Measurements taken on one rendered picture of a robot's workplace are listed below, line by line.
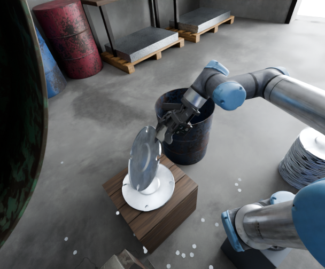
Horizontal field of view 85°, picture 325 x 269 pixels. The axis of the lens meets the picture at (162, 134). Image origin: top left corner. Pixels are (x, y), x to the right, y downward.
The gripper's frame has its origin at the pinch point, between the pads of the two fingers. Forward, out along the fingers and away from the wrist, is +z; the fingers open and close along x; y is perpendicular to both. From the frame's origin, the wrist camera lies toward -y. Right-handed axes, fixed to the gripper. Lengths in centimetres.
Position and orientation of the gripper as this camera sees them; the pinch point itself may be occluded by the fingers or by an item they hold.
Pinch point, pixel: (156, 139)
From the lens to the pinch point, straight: 72.3
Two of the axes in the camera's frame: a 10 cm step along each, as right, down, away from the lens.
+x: 7.2, 2.3, 6.5
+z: -5.8, 7.2, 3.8
